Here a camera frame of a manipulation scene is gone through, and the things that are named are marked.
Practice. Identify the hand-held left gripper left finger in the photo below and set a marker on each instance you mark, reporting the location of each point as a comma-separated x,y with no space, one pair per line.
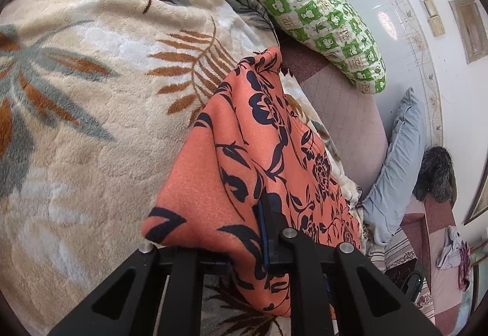
183,264

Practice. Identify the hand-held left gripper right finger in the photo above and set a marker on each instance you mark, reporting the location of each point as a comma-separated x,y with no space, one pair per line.
263,237

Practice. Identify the orange floral shirt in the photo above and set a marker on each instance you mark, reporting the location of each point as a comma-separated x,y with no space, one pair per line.
213,176

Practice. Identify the striped floral quilt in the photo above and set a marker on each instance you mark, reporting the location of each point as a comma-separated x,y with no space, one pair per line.
396,250

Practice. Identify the white crumpled garment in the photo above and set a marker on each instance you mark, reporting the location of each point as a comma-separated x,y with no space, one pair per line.
449,248

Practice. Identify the pink crumpled garment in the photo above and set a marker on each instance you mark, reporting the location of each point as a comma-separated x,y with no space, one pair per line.
465,267

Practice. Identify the maroon patchwork cover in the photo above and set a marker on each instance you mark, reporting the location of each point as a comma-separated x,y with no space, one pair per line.
438,214

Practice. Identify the dark framed picture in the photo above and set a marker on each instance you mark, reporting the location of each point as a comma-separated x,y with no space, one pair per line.
478,206

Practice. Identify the dark fur trimmed jacket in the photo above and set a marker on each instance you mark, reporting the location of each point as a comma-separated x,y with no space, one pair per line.
434,172

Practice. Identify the light blue pillow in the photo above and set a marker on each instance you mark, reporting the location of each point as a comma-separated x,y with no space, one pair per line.
404,168

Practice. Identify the leaf print blanket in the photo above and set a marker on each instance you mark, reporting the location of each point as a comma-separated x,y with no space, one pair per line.
95,111

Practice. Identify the green checkered pillow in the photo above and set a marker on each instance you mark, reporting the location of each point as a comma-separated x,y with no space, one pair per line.
305,8

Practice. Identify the framed wall panel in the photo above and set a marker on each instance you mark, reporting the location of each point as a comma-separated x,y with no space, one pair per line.
471,29

